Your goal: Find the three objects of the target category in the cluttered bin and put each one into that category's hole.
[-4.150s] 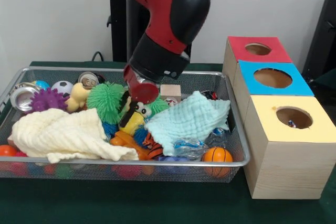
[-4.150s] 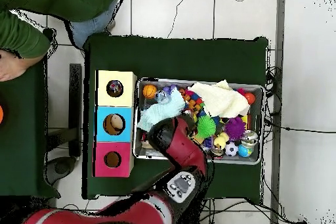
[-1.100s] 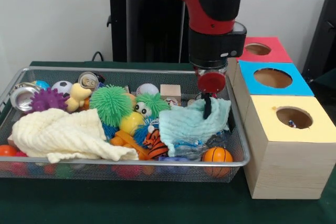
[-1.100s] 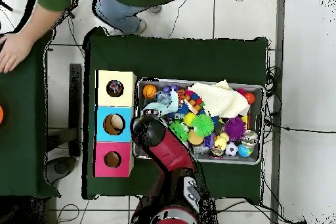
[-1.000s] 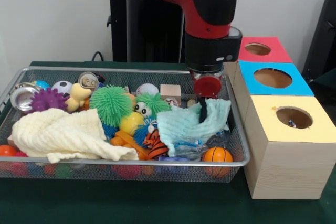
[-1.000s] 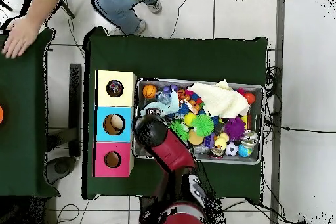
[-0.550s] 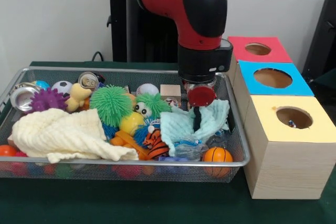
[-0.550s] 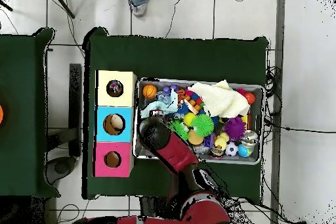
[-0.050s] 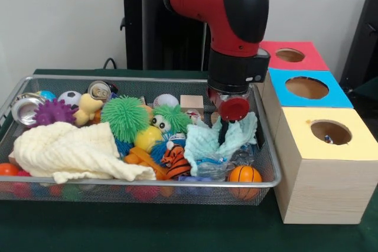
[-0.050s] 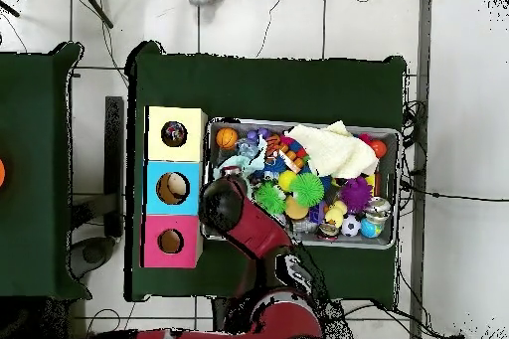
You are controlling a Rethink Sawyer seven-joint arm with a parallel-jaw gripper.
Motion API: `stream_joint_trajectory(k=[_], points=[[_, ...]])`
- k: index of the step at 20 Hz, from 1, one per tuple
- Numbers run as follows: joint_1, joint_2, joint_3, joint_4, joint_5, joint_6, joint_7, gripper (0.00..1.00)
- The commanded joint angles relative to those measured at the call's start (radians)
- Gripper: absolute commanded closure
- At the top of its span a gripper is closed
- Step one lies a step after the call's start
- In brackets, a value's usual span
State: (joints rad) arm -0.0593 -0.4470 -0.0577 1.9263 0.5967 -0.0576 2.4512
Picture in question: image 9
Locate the purple spiky ball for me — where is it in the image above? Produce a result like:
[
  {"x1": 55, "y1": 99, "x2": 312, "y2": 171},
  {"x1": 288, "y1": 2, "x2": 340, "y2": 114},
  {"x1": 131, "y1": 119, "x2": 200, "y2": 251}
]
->
[{"x1": 34, "y1": 98, "x2": 78, "y2": 126}]

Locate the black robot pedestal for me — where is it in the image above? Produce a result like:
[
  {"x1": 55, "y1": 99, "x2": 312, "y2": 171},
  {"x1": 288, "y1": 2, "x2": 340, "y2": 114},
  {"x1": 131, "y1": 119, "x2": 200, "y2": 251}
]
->
[{"x1": 114, "y1": 0, "x2": 212, "y2": 72}]

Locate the green fuzzy toy with eyes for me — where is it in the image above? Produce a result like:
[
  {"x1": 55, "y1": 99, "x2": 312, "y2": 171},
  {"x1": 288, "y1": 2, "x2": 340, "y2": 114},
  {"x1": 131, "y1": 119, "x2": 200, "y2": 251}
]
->
[{"x1": 152, "y1": 104, "x2": 191, "y2": 133}]

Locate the black stand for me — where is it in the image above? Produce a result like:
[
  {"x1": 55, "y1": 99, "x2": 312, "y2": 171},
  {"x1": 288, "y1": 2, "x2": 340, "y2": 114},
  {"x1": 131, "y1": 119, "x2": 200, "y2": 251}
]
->
[{"x1": 339, "y1": 0, "x2": 378, "y2": 93}]

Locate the wooden box with three holes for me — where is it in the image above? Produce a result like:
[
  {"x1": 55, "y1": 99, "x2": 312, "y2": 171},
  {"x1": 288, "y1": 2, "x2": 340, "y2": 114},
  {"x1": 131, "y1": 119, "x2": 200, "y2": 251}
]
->
[{"x1": 250, "y1": 40, "x2": 378, "y2": 225}]

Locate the cream waffle cloth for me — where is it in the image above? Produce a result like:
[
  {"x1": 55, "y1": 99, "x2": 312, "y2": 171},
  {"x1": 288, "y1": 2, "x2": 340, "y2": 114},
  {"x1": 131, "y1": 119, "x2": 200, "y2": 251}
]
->
[{"x1": 13, "y1": 121, "x2": 157, "y2": 184}]

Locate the light blue waffle cloth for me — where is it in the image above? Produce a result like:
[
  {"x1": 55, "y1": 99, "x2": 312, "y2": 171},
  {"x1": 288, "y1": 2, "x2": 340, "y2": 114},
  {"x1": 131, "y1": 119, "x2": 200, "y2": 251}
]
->
[{"x1": 183, "y1": 112, "x2": 258, "y2": 176}]

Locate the dark green tablecloth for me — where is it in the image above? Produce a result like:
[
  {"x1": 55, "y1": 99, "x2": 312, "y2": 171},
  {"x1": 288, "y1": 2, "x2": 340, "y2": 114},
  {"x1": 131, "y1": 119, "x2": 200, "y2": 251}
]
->
[
  {"x1": 353, "y1": 76, "x2": 378, "y2": 110},
  {"x1": 0, "y1": 68, "x2": 378, "y2": 252}
]

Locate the black cable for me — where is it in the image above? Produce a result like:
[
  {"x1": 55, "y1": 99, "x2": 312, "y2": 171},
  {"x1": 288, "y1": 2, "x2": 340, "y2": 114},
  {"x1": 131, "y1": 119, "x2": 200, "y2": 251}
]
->
[{"x1": 102, "y1": 57, "x2": 128, "y2": 70}]

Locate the green spiky ball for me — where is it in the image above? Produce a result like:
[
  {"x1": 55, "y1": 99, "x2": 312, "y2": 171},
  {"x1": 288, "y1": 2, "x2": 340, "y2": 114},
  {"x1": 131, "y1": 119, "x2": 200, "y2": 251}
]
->
[{"x1": 100, "y1": 95, "x2": 151, "y2": 143}]

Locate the black white soccer ball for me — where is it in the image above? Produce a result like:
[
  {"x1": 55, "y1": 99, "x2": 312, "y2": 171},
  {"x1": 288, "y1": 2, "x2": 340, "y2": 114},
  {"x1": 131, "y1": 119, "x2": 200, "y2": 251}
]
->
[{"x1": 57, "y1": 90, "x2": 83, "y2": 110}]

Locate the orange striped tiger plush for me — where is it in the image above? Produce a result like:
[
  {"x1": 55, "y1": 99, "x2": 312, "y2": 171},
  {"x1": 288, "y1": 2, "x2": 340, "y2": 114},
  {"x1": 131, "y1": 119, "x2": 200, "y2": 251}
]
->
[{"x1": 161, "y1": 141, "x2": 192, "y2": 181}]

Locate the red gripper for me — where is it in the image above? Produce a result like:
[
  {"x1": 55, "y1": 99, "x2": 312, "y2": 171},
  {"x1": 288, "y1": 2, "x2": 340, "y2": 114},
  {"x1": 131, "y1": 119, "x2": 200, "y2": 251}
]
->
[{"x1": 206, "y1": 86, "x2": 251, "y2": 146}]

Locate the yellow duck toy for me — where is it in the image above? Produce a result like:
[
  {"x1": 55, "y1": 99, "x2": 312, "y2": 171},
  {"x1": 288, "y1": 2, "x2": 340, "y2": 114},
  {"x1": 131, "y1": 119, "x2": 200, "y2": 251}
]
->
[{"x1": 73, "y1": 92, "x2": 104, "y2": 127}]

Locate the metal mesh bin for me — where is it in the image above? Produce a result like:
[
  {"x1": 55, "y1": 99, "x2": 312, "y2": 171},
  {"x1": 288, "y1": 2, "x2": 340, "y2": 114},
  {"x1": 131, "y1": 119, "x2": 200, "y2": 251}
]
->
[{"x1": 0, "y1": 74, "x2": 282, "y2": 207}]

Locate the orange basketball toy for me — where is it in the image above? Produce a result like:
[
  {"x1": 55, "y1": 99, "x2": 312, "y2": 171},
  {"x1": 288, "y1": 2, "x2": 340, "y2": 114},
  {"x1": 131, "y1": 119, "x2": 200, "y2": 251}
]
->
[{"x1": 227, "y1": 165, "x2": 263, "y2": 199}]

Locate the silver metal can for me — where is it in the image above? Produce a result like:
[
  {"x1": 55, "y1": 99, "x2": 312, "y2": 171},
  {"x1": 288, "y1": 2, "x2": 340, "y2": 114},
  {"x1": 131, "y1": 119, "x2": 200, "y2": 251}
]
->
[{"x1": 12, "y1": 94, "x2": 45, "y2": 127}]

